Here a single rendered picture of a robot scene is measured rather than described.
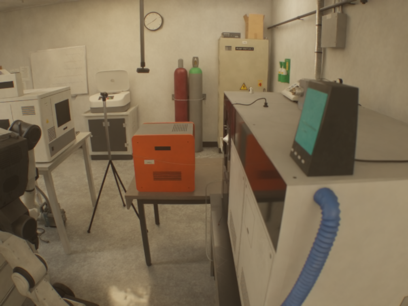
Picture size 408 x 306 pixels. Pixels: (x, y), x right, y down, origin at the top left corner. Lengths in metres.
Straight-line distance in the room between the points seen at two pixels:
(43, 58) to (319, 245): 5.44
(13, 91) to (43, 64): 3.36
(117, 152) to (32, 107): 2.65
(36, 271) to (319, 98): 1.50
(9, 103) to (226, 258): 1.88
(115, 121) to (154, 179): 2.60
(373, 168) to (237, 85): 4.01
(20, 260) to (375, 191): 1.52
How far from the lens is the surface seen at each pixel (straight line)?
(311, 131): 0.52
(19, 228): 1.39
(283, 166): 0.54
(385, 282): 0.80
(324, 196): 0.48
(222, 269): 1.30
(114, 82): 4.89
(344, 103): 0.50
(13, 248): 1.57
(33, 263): 1.62
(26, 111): 2.24
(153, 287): 2.23
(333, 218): 0.47
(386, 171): 0.62
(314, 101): 0.53
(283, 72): 3.95
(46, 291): 1.73
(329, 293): 0.72
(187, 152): 1.85
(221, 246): 1.42
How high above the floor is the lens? 1.64
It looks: 20 degrees down
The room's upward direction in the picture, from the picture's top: straight up
